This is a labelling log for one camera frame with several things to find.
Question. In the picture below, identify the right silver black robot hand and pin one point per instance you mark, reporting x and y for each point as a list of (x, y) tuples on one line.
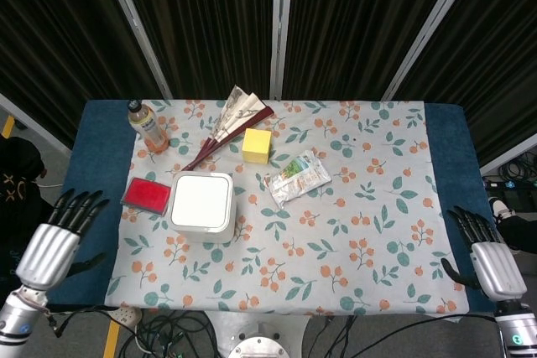
[(495, 263)]

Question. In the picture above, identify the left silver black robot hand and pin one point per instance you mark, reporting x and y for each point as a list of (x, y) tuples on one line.
[(48, 249)]

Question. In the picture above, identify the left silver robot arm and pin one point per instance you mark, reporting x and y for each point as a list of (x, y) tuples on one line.
[(17, 318)]

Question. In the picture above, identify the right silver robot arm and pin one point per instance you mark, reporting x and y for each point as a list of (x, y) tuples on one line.
[(517, 328)]

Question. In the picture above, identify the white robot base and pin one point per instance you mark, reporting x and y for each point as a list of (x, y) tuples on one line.
[(259, 337)]

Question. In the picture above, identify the folding paper fan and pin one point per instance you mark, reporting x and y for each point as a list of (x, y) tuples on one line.
[(235, 121)]

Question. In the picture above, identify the black white shoe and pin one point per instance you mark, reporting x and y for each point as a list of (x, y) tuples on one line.
[(500, 209)]

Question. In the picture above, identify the black bag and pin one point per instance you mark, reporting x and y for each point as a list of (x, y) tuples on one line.
[(19, 190)]

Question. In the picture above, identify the black power strip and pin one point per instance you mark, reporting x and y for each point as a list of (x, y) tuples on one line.
[(509, 184)]

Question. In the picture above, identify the white power strip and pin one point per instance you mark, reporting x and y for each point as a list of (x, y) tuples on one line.
[(126, 317)]

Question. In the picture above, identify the blue table mat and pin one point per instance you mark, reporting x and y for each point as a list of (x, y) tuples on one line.
[(98, 157)]

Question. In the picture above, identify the red ink pad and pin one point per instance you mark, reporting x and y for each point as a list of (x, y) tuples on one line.
[(146, 196)]

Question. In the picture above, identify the orange drink bottle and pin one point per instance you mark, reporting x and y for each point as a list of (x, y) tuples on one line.
[(147, 128)]

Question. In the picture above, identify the white square lidded box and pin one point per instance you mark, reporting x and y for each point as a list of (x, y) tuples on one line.
[(202, 206)]

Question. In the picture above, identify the floral tablecloth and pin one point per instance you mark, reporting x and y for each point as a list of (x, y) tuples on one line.
[(319, 240)]

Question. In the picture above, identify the silver snack packet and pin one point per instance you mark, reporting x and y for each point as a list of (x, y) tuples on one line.
[(298, 178)]

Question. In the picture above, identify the yellow cube block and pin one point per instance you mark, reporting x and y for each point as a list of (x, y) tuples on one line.
[(257, 146)]

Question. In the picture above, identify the black folding screen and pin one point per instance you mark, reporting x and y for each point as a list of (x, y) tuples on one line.
[(335, 18)]

